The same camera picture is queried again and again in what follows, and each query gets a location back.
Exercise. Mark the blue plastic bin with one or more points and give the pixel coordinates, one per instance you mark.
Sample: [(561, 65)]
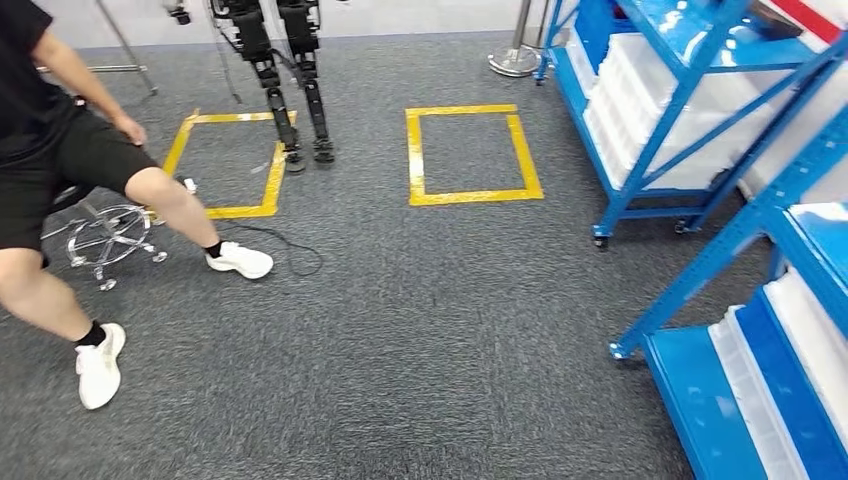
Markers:
[(788, 391)]

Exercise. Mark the yellow floor tape square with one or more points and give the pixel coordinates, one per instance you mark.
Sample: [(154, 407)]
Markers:
[(272, 185)]

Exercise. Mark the white plastic bin stack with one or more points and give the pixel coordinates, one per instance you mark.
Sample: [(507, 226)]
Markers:
[(629, 106)]

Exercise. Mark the white power strip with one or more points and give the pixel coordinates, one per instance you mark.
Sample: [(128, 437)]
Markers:
[(190, 185)]

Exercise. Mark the blue metal shelf rack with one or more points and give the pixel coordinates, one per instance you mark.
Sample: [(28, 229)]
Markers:
[(636, 179), (715, 258)]

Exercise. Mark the metal stand legs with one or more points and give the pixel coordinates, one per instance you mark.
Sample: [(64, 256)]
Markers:
[(126, 46)]

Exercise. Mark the chrome stool base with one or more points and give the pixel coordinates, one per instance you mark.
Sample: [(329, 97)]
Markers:
[(109, 235)]

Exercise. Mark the black legged robot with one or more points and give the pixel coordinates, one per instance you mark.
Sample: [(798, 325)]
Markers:
[(305, 66)]

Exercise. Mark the chrome stanchion post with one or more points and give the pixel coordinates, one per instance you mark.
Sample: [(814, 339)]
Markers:
[(517, 53)]

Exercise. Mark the black plastic part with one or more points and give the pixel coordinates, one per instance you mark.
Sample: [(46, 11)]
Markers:
[(775, 20)]

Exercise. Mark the person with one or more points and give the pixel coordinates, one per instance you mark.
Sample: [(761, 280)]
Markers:
[(40, 132)]

